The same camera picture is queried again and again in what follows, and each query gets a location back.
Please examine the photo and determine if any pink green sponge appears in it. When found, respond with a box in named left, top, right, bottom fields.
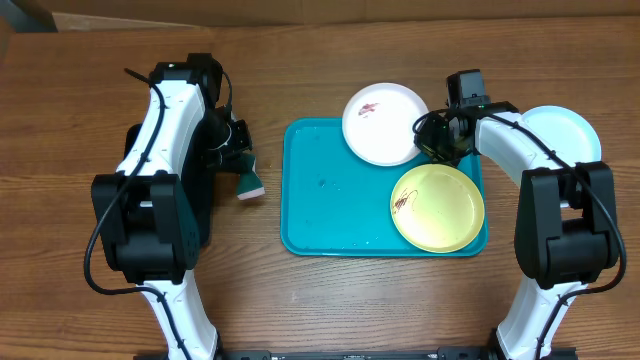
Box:
left=236, top=154, right=265, bottom=200

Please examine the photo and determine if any white plate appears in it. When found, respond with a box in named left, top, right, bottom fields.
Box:
left=342, top=83, right=429, bottom=167

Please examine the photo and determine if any yellow plate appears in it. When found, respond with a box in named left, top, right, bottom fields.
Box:
left=390, top=164, right=485, bottom=254

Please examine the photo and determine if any light blue plate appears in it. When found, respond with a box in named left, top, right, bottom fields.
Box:
left=521, top=105, right=602, bottom=163

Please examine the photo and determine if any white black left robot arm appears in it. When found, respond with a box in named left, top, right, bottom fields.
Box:
left=83, top=53, right=255, bottom=359

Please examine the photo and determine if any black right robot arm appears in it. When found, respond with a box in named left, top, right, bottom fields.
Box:
left=413, top=69, right=627, bottom=360

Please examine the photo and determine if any black plastic tray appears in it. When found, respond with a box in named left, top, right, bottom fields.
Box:
left=102, top=122, right=214, bottom=254

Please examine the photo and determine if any teal plastic tray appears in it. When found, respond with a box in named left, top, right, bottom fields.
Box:
left=278, top=116, right=490, bottom=258

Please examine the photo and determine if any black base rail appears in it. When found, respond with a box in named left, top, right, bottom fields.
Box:
left=133, top=345, right=501, bottom=360

